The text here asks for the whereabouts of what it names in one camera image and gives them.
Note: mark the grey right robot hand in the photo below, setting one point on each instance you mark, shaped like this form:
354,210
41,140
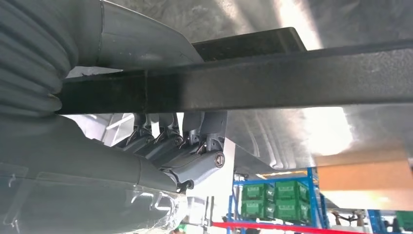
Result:
80,181

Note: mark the green plastic crate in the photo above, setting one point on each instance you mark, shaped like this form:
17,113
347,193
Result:
405,221
290,210
256,210
256,192
290,191

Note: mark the red barrier belt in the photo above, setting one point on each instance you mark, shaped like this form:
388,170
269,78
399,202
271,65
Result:
274,226

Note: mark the blue rack with green crates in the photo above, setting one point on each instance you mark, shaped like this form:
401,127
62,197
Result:
310,193
374,223

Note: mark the tall brown cardboard box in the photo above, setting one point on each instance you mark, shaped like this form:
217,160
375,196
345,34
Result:
364,176

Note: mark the grey stanchion post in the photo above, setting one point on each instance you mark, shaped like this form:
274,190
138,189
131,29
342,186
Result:
211,213

